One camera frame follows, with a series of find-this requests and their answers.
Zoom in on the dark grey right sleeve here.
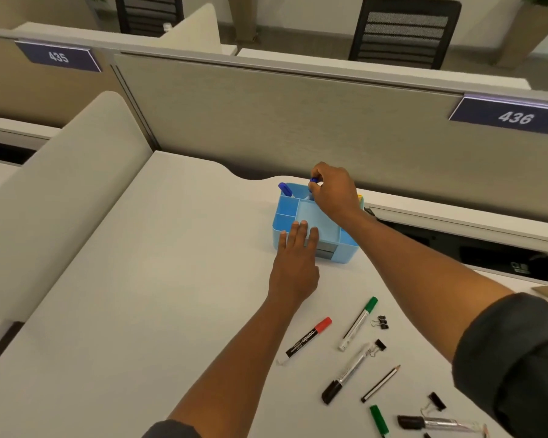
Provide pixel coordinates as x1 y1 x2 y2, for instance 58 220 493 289
452 293 548 438

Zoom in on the dark grey left sleeve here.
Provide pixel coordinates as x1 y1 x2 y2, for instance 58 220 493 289
142 419 202 438

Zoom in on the person's right hand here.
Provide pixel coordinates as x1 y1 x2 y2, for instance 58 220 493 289
309 162 365 227

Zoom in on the black cap clear marker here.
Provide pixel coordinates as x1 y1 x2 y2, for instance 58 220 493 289
397 415 490 437
321 344 371 405

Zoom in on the person's left forearm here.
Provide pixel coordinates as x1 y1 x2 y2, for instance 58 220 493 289
168 294 304 438

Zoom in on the person's right forearm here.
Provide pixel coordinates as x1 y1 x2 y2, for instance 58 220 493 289
342 210 516 363

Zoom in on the black mesh office chair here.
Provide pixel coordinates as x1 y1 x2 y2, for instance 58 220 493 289
114 0 185 38
348 0 463 71

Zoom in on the beige desk partition panel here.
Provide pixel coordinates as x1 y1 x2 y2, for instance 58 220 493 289
112 51 548 226

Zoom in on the dark grey sleeve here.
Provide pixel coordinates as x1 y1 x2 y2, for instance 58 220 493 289
142 419 202 438
452 293 548 438

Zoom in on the person's left hand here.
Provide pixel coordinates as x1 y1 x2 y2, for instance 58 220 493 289
268 220 321 307

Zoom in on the cream curved side divider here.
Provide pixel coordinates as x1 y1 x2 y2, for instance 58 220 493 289
157 2 224 54
0 90 154 323

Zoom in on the dark blue number plate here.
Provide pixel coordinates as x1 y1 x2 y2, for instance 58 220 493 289
448 96 548 137
15 40 102 73

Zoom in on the red cap white marker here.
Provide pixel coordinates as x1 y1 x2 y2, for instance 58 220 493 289
276 317 333 366

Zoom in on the black pencil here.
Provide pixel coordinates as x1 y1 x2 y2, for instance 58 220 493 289
360 365 402 404

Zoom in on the green cap white marker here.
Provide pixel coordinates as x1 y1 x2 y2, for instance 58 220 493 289
338 296 379 353

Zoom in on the light blue desk organizer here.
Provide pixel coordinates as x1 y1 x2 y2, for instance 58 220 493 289
272 182 365 264

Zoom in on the beige planter box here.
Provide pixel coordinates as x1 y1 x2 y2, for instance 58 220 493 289
495 0 548 70

